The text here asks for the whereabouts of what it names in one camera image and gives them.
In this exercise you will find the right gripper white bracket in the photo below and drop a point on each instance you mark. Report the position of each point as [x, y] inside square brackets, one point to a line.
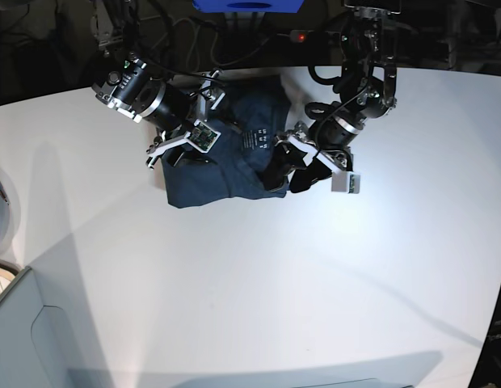
[174, 113]

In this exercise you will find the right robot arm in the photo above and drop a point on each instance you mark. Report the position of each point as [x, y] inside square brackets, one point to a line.
[137, 84]

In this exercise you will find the black power strip red switch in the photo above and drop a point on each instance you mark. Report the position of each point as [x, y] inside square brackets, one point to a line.
[298, 36]

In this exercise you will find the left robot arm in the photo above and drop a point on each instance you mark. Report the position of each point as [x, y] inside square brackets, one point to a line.
[367, 84]

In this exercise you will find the blue box on stand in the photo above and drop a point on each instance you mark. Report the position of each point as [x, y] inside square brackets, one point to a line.
[222, 6]

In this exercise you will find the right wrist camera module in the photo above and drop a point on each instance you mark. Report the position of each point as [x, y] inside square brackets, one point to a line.
[202, 136]

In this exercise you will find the dark blue T-shirt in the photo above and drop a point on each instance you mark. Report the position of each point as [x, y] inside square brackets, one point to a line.
[253, 111]

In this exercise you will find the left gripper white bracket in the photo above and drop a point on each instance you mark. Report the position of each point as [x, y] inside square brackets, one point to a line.
[290, 158]

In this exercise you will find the grey cabinet corner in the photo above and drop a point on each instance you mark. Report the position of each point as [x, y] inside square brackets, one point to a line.
[38, 347]

